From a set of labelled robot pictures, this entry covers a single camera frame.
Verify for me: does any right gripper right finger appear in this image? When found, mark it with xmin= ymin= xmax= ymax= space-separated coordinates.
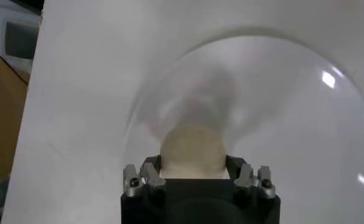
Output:
xmin=226 ymin=155 xmax=276 ymax=200

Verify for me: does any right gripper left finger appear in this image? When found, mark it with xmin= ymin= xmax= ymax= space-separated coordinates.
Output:
xmin=122 ymin=155 xmax=167 ymax=198

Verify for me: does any white steamed baozi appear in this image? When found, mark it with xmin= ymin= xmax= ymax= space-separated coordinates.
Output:
xmin=159 ymin=126 xmax=228 ymax=180

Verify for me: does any white round plate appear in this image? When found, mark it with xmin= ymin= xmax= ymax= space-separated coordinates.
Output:
xmin=122 ymin=33 xmax=364 ymax=224

